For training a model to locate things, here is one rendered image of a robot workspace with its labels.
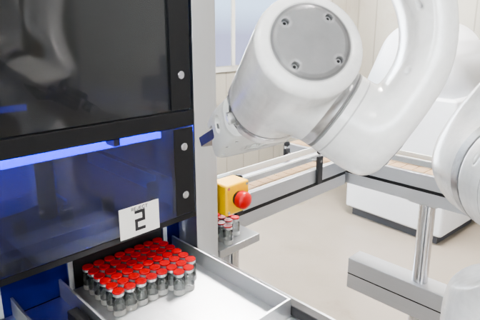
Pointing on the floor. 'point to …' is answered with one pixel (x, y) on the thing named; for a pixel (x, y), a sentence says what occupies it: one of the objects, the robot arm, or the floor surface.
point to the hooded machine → (421, 139)
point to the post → (202, 105)
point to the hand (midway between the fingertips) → (240, 139)
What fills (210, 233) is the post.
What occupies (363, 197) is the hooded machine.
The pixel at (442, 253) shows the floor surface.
